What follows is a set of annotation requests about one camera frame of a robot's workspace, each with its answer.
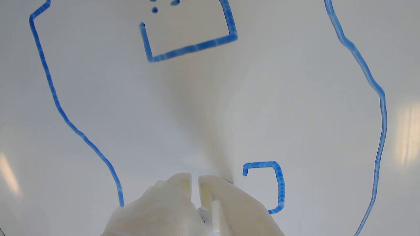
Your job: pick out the large white whiteboard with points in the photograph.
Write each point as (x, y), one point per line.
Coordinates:
(279, 98)

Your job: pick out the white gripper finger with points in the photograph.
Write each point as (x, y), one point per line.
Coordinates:
(239, 216)
(157, 213)

